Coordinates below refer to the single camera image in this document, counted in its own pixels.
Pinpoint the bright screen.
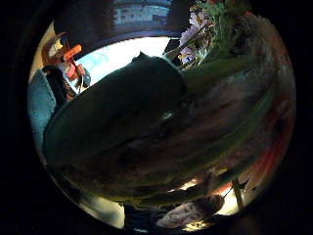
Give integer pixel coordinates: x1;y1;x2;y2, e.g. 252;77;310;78
112;0;173;33

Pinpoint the orange and red object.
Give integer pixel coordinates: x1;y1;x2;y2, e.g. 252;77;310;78
42;32;93;92

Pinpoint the bouquet of flowers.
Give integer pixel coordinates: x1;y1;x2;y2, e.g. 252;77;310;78
58;0;297;210

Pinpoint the teal chair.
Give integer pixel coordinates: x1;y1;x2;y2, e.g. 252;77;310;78
27;69;64;155

